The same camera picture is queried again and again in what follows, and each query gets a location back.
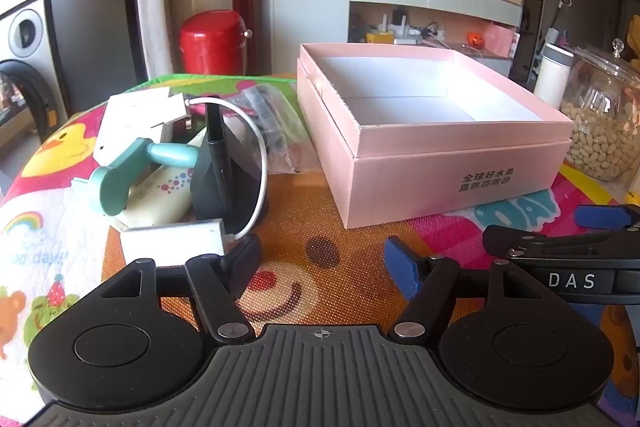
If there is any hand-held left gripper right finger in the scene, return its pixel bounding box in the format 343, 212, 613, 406
384, 235, 551, 341

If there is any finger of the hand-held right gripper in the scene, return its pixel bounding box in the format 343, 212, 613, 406
482, 224, 640, 265
574, 203, 640, 232

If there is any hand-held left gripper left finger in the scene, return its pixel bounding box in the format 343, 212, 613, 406
92, 234, 262, 344

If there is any black desk stand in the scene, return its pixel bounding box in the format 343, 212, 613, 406
190, 99, 271, 236

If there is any pink cardboard box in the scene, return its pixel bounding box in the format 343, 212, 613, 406
296, 42, 575, 230

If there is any white dotted cream tube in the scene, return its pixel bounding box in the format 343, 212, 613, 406
117, 128, 209, 231

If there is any clear plastic bag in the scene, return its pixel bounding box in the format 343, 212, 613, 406
220, 82, 321, 176

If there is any teal handheld fan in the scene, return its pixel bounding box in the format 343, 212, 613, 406
89, 138, 201, 218

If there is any white carton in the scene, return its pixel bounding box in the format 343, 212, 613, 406
95, 88, 173, 164

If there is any colourful cartoon printed mat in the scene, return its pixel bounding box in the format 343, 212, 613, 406
0, 74, 640, 423

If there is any glass jar of nuts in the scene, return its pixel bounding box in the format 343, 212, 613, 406
560, 38, 640, 182

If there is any white thermos bottle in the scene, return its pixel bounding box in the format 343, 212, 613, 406
534, 43, 576, 108

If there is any mustard yellow chair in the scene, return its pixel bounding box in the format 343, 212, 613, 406
625, 14, 640, 72

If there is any pink shelf box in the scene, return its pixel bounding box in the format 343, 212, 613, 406
482, 22, 517, 58

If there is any white router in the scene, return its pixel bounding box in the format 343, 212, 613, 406
377, 13, 411, 36

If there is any dark grey tall cabinet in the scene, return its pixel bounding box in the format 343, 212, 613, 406
49, 0, 151, 114

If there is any grey dryer with porthole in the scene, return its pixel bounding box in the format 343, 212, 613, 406
0, 0, 68, 62

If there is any red pedestal bin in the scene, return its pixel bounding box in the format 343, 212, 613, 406
179, 10, 248, 78

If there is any white handled mop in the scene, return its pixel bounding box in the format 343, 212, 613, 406
547, 0, 574, 45

